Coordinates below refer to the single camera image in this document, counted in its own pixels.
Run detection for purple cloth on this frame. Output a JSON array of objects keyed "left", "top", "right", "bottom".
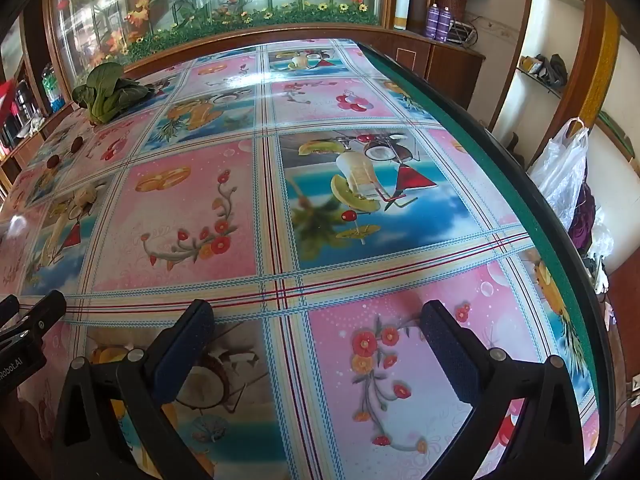
[{"left": 572, "top": 185, "right": 598, "bottom": 256}]

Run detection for white plastic bag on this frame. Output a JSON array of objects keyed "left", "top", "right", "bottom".
[{"left": 527, "top": 117, "right": 591, "bottom": 231}]

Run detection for metal wire rack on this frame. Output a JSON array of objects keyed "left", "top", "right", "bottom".
[{"left": 450, "top": 20, "right": 478, "bottom": 46}]

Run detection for printed fruit tablecloth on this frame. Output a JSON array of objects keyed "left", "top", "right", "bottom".
[{"left": 0, "top": 37, "right": 601, "bottom": 480}]

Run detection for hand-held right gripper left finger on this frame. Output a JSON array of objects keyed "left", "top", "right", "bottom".
[{"left": 50, "top": 299, "right": 221, "bottom": 480}]

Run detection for green bok choy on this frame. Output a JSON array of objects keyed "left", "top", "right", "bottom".
[{"left": 71, "top": 61, "right": 157, "bottom": 125}]

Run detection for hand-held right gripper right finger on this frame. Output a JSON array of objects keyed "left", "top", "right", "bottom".
[{"left": 421, "top": 300, "right": 586, "bottom": 480}]

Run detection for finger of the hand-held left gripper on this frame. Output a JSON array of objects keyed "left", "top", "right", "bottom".
[
  {"left": 0, "top": 296, "right": 21, "bottom": 333},
  {"left": 0, "top": 290, "right": 67, "bottom": 348}
]

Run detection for green label water bottle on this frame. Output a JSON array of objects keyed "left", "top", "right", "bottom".
[{"left": 40, "top": 62, "right": 63, "bottom": 111}]

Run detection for grey items on wall shelf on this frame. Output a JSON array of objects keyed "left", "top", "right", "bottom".
[{"left": 517, "top": 52, "right": 568, "bottom": 93}]

